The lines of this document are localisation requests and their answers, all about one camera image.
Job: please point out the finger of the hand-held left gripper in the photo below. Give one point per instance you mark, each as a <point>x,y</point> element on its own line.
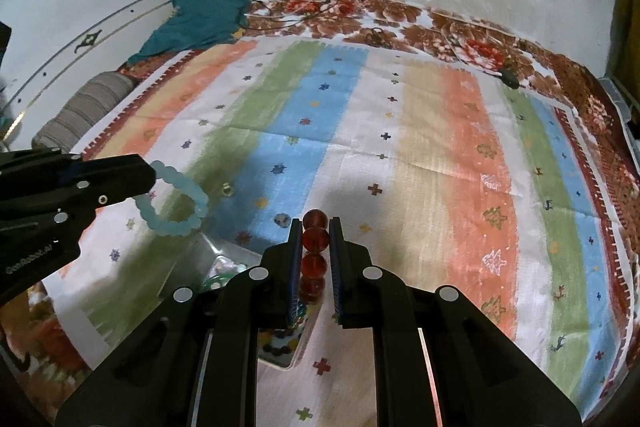
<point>117,179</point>
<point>35,172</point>

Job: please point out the yellow curtain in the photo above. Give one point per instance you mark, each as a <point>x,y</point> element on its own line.
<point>627,22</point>

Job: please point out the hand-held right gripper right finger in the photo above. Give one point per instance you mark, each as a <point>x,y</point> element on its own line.
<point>337,279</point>

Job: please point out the teal cloth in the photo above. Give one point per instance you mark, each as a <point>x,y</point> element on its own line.
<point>210,2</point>

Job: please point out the silver metal tin box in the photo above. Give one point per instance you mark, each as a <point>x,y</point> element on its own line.
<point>272,357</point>

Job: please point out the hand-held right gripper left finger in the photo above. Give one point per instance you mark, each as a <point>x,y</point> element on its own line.
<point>293,279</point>

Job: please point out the green bangle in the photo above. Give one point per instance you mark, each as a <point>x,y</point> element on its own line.
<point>220,281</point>

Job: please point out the grey striped pillow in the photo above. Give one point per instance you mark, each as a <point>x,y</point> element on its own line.
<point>85,107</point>

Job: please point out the small black object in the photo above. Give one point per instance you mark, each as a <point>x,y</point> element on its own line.
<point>510,78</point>

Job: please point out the white bed headboard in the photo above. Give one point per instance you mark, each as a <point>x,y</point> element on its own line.
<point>75,37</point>

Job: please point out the striped pastel cloth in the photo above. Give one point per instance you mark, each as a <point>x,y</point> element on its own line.
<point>400,147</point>

